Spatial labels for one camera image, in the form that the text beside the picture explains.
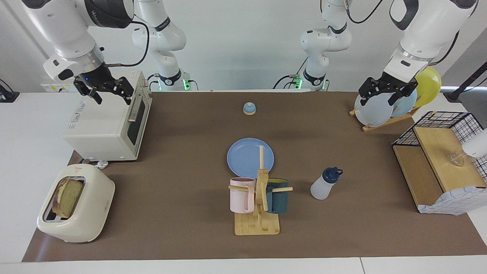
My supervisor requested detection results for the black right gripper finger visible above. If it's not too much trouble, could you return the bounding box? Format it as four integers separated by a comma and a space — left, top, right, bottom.
73, 78, 103, 105
110, 77, 134, 105

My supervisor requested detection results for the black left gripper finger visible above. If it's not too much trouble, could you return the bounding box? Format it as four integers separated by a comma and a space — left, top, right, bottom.
388, 82, 419, 106
359, 77, 381, 106

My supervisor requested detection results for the toasted bread slice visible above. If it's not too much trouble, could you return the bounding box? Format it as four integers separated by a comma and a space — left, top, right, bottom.
51, 178, 85, 218

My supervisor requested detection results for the seasoning bottle with blue cap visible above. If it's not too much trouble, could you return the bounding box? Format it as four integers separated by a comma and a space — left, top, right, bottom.
310, 167, 344, 200

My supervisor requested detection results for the light blue round plate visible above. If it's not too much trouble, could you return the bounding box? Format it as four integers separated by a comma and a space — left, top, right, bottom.
392, 89, 418, 117

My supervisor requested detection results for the grey round plate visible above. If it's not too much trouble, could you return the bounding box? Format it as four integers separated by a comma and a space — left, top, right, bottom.
354, 93, 394, 127

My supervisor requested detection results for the yellow round plate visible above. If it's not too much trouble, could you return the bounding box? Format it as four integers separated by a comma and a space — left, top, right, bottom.
413, 67, 442, 108

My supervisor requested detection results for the wooden plate rack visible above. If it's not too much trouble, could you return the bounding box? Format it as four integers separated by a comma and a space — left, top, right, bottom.
349, 107, 421, 132

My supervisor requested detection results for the white toaster oven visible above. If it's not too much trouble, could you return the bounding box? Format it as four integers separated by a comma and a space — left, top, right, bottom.
63, 70, 153, 162

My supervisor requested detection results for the white power strip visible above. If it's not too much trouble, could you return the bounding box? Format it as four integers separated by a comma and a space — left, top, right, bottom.
40, 82, 76, 93

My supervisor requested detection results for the black desk device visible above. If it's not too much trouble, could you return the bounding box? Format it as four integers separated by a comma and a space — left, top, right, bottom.
0, 79, 20, 103

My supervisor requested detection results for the white cylinder object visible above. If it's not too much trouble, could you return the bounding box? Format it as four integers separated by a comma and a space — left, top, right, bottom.
462, 129, 487, 158

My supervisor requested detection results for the white checked cloth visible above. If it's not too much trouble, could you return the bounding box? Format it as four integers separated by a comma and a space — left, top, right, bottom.
417, 186, 487, 216

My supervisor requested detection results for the cream two-slot toaster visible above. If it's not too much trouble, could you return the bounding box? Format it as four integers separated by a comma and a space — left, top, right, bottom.
37, 164, 115, 243

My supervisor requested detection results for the brown table mat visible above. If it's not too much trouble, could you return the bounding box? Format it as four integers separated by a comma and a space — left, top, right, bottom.
22, 91, 487, 262

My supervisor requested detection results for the dark teal mug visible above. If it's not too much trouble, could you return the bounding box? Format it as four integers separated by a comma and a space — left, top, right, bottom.
265, 178, 290, 213

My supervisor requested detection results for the pink ribbed mug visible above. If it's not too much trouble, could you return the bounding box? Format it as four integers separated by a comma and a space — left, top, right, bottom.
229, 177, 256, 213

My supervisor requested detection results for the wooden mug rack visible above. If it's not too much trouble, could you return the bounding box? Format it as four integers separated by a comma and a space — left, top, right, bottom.
228, 145, 293, 236

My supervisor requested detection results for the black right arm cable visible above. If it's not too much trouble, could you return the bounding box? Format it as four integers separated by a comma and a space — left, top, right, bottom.
103, 20, 150, 68

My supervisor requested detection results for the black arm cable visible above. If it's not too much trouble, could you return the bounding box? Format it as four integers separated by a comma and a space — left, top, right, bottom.
103, 20, 150, 68
342, 0, 461, 66

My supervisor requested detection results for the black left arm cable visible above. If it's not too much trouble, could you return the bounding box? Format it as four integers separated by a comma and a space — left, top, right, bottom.
342, 0, 461, 66

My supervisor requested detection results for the black wire basket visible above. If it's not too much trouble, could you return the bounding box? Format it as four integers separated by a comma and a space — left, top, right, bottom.
392, 111, 487, 179

